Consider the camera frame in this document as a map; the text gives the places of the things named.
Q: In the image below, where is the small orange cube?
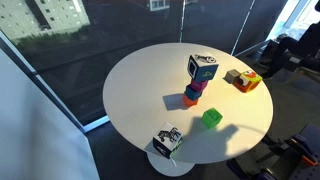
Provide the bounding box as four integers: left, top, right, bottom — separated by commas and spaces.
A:
182, 92, 200, 108

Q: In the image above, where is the small blue cube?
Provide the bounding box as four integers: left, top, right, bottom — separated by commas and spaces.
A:
184, 84, 203, 101

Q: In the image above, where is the small magenta cube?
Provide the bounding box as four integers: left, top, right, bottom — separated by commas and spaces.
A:
189, 79, 210, 92

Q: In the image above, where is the blue fabric cube green triangle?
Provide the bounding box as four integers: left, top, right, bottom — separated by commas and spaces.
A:
187, 53, 220, 83

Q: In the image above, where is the navy fabric cube zebra print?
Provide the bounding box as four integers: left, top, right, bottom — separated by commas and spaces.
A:
152, 121, 184, 160

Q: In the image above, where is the green plastic cube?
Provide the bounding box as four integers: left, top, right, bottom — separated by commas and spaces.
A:
201, 107, 224, 130

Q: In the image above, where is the white window mullion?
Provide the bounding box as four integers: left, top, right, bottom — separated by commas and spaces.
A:
179, 0, 187, 44
230, 0, 257, 56

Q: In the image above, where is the dark equipment base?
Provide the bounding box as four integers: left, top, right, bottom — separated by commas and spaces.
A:
225, 123, 320, 180

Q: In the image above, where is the white partition board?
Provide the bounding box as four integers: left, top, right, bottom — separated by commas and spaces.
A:
0, 48, 101, 180

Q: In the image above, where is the grey building outside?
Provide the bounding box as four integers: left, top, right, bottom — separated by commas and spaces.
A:
0, 0, 91, 42

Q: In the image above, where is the person in dark clothes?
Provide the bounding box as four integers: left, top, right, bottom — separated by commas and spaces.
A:
259, 20, 320, 80

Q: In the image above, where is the blue and orange clamp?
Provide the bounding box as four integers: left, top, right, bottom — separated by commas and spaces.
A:
285, 132, 320, 168

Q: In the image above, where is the white window frame strip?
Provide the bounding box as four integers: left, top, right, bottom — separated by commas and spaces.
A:
0, 30, 112, 133

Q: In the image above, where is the white table pedestal base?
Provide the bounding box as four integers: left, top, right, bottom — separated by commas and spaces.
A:
146, 151, 197, 178

